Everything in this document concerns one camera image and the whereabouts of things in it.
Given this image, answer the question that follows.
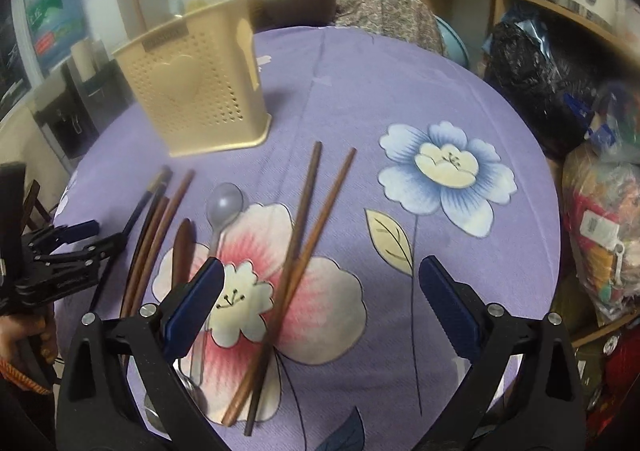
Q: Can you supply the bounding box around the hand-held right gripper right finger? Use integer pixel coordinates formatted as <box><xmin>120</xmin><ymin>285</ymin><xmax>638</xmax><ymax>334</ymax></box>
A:
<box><xmin>419</xmin><ymin>255</ymin><xmax>587</xmax><ymax>451</ymax></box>

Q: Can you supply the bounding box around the water dispenser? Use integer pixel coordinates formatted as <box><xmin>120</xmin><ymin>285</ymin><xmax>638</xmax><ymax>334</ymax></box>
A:
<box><xmin>32</xmin><ymin>38</ymin><xmax>136</xmax><ymax>166</ymax></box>

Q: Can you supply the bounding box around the purple floral tablecloth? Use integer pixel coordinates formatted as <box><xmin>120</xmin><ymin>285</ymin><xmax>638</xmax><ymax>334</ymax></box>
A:
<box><xmin>52</xmin><ymin>26</ymin><xmax>561</xmax><ymax>451</ymax></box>

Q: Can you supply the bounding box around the light brown wooden chopstick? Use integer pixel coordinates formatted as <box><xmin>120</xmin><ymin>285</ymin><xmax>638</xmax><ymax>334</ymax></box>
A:
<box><xmin>221</xmin><ymin>147</ymin><xmax>358</xmax><ymax>427</ymax></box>

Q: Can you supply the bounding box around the wooden chair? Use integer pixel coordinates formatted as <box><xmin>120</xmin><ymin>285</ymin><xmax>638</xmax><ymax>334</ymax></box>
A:
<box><xmin>20</xmin><ymin>180</ymin><xmax>55</xmax><ymax>232</ymax></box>

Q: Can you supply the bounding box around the clear plastic spoon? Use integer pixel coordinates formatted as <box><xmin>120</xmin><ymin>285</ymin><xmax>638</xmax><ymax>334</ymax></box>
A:
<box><xmin>189</xmin><ymin>182</ymin><xmax>245</xmax><ymax>388</ymax></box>

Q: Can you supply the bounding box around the blue plastic basin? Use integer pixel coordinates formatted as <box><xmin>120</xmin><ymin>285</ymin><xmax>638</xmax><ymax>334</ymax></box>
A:
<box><xmin>435</xmin><ymin>16</ymin><xmax>471</xmax><ymax>69</ymax></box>

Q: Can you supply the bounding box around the colourful stuffed plastic bag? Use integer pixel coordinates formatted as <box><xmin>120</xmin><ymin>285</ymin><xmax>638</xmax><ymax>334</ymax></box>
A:
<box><xmin>562</xmin><ymin>141</ymin><xmax>640</xmax><ymax>322</ymax></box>

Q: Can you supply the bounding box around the metal spoon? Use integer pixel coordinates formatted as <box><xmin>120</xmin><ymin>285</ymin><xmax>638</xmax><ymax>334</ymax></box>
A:
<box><xmin>144</xmin><ymin>373</ymin><xmax>208</xmax><ymax>434</ymax></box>

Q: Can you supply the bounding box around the dark wooden spoon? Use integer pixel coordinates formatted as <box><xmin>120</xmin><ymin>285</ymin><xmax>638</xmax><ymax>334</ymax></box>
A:
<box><xmin>170</xmin><ymin>217</ymin><xmax>197</xmax><ymax>297</ymax></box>

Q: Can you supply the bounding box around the blue water jug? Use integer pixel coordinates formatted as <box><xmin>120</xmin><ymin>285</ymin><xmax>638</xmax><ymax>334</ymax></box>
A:
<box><xmin>25</xmin><ymin>0</ymin><xmax>93</xmax><ymax>74</ymax></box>

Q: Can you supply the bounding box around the bundle of wooden chopsticks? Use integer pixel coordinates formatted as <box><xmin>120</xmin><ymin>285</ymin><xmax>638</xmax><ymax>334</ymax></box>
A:
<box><xmin>89</xmin><ymin>166</ymin><xmax>173</xmax><ymax>317</ymax></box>

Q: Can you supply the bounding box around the person's left hand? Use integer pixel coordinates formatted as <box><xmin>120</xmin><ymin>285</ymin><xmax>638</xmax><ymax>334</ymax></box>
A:
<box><xmin>0</xmin><ymin>313</ymin><xmax>60</xmax><ymax>367</ymax></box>

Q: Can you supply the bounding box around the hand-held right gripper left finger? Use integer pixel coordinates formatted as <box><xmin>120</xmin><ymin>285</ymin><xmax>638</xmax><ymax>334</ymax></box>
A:
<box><xmin>56</xmin><ymin>257</ymin><xmax>231</xmax><ymax>451</ymax></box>

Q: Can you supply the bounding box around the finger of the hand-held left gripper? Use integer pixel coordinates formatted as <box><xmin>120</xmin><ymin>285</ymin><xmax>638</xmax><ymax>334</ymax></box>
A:
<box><xmin>30</xmin><ymin>233</ymin><xmax>126</xmax><ymax>292</ymax></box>
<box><xmin>25</xmin><ymin>220</ymin><xmax>101</xmax><ymax>252</ymax></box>

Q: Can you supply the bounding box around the black plastic bag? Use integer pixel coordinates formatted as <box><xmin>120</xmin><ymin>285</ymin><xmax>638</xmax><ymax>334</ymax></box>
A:
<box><xmin>482</xmin><ymin>6</ymin><xmax>601</xmax><ymax>156</ymax></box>

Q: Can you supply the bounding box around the cream perforated utensil holder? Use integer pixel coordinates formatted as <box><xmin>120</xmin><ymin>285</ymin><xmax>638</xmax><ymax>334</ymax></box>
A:
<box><xmin>111</xmin><ymin>0</ymin><xmax>273</xmax><ymax>159</ymax></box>

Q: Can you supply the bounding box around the beige pot with lid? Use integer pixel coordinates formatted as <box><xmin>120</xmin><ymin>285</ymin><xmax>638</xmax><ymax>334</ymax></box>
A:
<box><xmin>261</xmin><ymin>0</ymin><xmax>338</xmax><ymax>29</ymax></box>

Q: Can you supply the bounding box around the dark brown wooden chopstick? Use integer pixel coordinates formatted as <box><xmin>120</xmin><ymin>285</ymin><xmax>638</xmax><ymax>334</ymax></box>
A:
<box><xmin>243</xmin><ymin>141</ymin><xmax>323</xmax><ymax>437</ymax></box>

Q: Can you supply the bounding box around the paisley patterned cloth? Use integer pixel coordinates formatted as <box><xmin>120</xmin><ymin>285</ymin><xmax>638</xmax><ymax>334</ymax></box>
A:
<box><xmin>332</xmin><ymin>0</ymin><xmax>446</xmax><ymax>56</ymax></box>

